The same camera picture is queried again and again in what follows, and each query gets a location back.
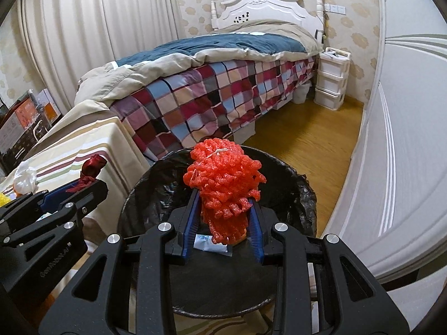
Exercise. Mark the white small packet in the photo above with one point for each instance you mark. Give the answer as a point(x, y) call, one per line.
point(213, 246)

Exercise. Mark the blue and beige duvet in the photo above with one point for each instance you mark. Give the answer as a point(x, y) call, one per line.
point(195, 47)

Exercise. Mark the white metal frame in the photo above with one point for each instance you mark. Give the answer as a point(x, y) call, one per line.
point(36, 132)

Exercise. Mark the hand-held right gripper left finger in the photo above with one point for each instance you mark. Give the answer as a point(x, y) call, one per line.
point(191, 216)

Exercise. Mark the red foam fruit net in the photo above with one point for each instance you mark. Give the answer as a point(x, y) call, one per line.
point(223, 181)

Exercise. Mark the white wall switches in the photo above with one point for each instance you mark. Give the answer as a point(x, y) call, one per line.
point(337, 8)

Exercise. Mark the white plastic drawer unit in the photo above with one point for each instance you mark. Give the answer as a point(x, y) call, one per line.
point(330, 76)

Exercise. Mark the white curtain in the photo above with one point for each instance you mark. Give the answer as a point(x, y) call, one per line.
point(97, 35)

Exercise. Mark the white wardrobe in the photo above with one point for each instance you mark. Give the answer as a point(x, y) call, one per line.
point(401, 146)

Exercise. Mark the orange printed box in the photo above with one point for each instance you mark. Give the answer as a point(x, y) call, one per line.
point(21, 115)

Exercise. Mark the yellow foam fruit net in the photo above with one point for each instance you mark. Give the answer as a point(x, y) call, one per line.
point(2, 200)

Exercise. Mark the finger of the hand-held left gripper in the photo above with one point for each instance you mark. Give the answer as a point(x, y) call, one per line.
point(56, 195)
point(94, 192)

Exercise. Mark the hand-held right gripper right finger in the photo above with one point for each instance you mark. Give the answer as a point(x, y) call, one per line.
point(256, 230)

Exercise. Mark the white and orange box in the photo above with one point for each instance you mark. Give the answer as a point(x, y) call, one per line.
point(47, 106)

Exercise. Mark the small white wastebasket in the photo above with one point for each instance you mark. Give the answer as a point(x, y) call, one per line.
point(302, 92)

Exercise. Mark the red wrapper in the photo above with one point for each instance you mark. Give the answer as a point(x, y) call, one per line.
point(92, 165)

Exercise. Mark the trash bin with black bag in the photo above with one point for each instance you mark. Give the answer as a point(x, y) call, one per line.
point(157, 181)

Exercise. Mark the crumpled white tissue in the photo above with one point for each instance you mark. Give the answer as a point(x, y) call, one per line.
point(24, 178)

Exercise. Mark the plaid bedsheet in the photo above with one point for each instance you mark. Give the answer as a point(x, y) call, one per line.
point(209, 101)

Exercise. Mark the white wooden bed frame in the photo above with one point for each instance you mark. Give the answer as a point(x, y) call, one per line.
point(258, 10)

